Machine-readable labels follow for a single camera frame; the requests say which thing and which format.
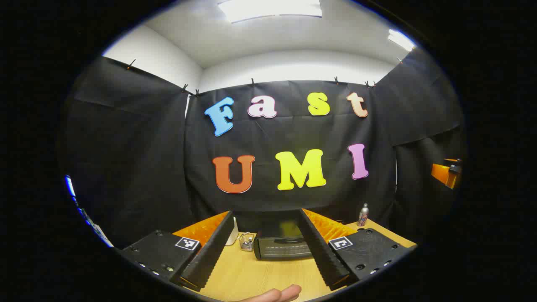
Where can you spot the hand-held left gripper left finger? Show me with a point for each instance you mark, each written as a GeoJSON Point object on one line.
{"type": "Point", "coordinates": [209, 251]}

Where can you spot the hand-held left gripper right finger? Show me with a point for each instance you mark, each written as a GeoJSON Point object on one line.
{"type": "Point", "coordinates": [321, 251]}

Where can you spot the ceiling light panel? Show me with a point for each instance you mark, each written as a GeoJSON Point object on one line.
{"type": "Point", "coordinates": [400, 40]}

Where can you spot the black electric oven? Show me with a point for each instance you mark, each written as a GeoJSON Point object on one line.
{"type": "Point", "coordinates": [281, 248]}

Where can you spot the white boxy appliance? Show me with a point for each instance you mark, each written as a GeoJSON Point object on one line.
{"type": "Point", "coordinates": [233, 233]}

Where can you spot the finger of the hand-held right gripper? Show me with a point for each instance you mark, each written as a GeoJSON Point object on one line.
{"type": "Point", "coordinates": [442, 174]}

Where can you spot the silver printed bottle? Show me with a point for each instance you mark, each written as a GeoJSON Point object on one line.
{"type": "Point", "coordinates": [363, 216]}

